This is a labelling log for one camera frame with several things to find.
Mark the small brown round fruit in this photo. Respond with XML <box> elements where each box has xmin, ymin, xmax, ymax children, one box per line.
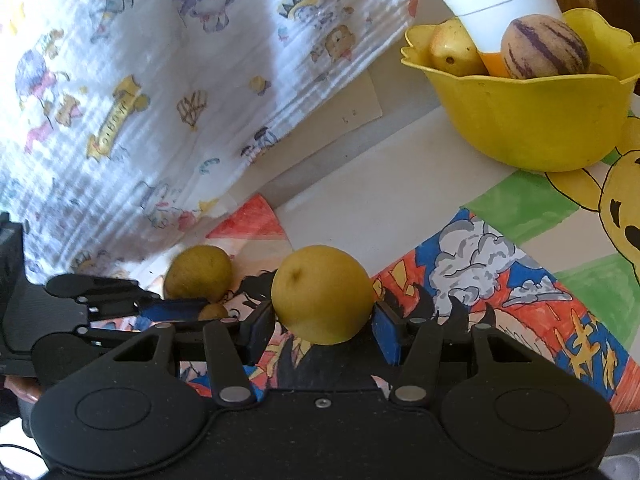
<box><xmin>198</xmin><ymin>304</ymin><xmax>229</xmax><ymax>321</ymax></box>

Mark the large brown-green fruit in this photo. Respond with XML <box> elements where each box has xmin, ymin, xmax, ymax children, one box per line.
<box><xmin>163</xmin><ymin>245</ymin><xmax>233</xmax><ymax>302</ymax></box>

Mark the round yellow lemon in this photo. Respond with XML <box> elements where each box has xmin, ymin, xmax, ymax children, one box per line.
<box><xmin>271</xmin><ymin>245</ymin><xmax>374</xmax><ymax>346</ymax></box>

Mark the person's left hand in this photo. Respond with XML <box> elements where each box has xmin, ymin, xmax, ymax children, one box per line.
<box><xmin>4</xmin><ymin>376</ymin><xmax>42</xmax><ymax>404</ymax></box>

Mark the colourful cartoon drawing mat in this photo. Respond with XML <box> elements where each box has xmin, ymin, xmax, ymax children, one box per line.
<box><xmin>72</xmin><ymin>107</ymin><xmax>639</xmax><ymax>413</ymax></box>

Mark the white cartoon print cloth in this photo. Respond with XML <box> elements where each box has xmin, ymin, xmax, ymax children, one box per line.
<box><xmin>1</xmin><ymin>0</ymin><xmax>418</xmax><ymax>283</ymax></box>

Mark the yellow plastic bowl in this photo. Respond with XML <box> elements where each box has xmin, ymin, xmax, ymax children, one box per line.
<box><xmin>400</xmin><ymin>8</ymin><xmax>639</xmax><ymax>172</ymax></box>

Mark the yellow apple in bowl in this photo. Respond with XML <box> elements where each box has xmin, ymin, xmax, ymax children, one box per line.
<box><xmin>427</xmin><ymin>18</ymin><xmax>488</xmax><ymax>77</ymax></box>

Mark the striped pepino in bowl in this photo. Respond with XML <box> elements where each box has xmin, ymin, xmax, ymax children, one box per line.
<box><xmin>500</xmin><ymin>14</ymin><xmax>590</xmax><ymax>79</ymax></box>

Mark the white foam cup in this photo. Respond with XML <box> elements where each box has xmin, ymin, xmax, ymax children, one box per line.
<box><xmin>444</xmin><ymin>0</ymin><xmax>562</xmax><ymax>77</ymax></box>

